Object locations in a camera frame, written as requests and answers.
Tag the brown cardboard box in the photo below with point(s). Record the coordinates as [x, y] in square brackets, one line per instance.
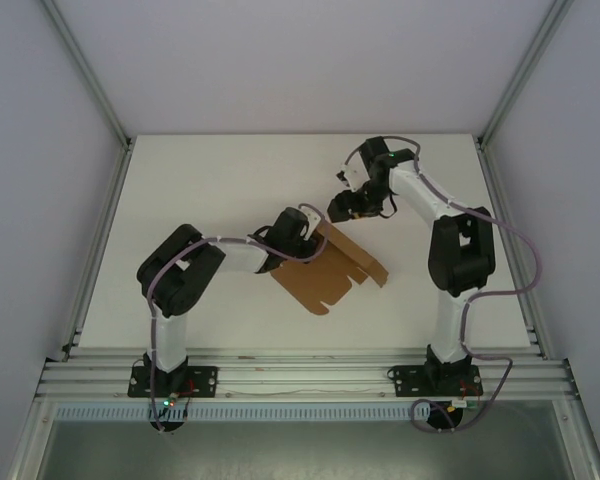
[315, 285]

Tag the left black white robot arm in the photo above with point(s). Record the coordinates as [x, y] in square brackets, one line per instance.
[180, 270]

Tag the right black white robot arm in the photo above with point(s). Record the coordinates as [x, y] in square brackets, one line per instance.
[460, 255]

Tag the grey metal sheet panel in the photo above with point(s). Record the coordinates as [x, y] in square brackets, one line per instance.
[300, 450]

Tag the small circuit board with LED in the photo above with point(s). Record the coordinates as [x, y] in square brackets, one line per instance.
[169, 401]
[467, 403]

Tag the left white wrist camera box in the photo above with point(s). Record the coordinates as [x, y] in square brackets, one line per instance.
[313, 220]

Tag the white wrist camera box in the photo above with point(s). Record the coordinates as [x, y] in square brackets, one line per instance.
[313, 220]
[351, 176]

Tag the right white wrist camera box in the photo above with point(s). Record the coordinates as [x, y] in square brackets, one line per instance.
[351, 176]

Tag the right aluminium side rail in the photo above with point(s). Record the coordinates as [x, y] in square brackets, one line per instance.
[496, 200]

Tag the aluminium side rail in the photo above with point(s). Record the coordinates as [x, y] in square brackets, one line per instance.
[496, 200]
[111, 200]

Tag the aluminium mounting rail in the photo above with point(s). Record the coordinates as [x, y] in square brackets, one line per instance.
[305, 380]

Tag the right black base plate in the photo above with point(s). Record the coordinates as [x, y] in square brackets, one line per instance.
[405, 380]

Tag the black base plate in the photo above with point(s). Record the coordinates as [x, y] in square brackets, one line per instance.
[405, 380]
[205, 380]

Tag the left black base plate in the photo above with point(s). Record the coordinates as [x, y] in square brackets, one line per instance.
[205, 380]

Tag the left aluminium side rail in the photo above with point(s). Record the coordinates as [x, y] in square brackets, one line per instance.
[111, 200]

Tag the right aluminium frame post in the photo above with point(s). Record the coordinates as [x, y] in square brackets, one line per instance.
[522, 65]

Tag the aluminium frame post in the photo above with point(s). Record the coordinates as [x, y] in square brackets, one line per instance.
[87, 70]
[522, 65]

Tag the left aluminium frame post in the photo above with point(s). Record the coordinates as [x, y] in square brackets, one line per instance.
[87, 70]

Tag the aluminium frame beam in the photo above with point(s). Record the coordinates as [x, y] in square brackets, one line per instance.
[580, 440]
[30, 440]

